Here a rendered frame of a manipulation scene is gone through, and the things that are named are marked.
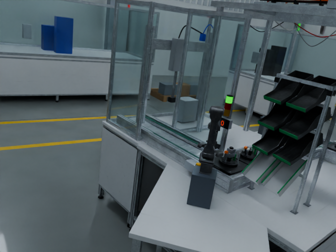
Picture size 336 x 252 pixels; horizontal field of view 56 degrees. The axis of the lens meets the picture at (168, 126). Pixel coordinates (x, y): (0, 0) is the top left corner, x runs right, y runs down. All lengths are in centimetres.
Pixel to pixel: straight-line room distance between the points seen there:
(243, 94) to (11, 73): 498
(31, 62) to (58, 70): 51
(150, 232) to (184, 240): 18
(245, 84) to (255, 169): 571
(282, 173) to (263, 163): 14
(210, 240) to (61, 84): 549
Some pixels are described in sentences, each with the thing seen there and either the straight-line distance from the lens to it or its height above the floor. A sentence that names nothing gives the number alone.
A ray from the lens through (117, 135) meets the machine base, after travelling 300.
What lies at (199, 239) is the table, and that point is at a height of 86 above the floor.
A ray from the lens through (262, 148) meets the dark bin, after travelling 208.
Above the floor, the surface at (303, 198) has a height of 86.
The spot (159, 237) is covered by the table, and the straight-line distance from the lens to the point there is 167.
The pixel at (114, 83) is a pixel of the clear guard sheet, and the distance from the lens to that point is 301.
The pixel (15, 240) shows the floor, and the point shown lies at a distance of 305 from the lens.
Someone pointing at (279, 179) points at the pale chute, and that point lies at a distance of 208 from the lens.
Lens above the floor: 188
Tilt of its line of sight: 18 degrees down
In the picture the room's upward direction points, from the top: 8 degrees clockwise
